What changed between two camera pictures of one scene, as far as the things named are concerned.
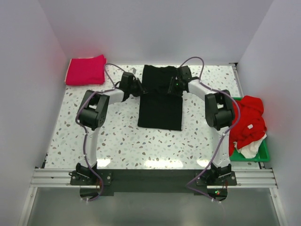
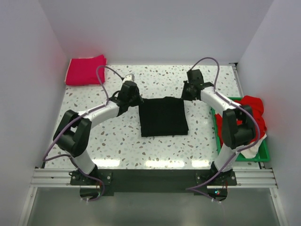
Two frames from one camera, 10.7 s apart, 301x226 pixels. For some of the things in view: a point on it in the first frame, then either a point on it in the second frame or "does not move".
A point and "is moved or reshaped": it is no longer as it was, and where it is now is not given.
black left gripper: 140,87 -> 139,100
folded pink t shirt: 86,71 does not move
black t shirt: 158,109 is moved or reshaped
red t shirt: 249,124 does not move
